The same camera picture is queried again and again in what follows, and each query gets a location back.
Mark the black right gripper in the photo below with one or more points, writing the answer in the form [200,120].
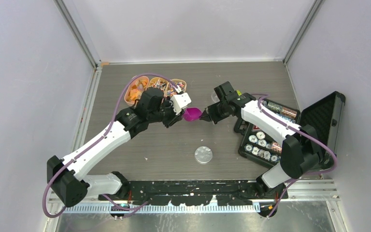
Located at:
[206,116]

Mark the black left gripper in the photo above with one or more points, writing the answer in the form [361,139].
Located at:
[174,118]

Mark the magenta plastic scoop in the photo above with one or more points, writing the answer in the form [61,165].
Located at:
[192,114]

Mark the clear plastic jar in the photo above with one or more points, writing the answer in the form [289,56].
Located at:
[215,97]

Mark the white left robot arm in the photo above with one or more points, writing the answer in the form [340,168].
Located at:
[69,178]

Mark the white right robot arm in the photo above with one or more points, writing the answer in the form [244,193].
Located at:
[301,150]

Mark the yellow tray with ball lollipops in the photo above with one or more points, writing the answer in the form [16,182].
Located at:
[160,83]

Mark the tan tray with swirl lollipops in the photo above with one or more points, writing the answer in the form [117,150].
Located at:
[172,89]

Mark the pink oval candy tray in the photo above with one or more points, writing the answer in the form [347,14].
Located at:
[135,89]

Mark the clear round jar lid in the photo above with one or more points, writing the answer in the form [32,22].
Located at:
[203,154]

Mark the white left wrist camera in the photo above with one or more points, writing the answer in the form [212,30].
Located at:
[180,102]

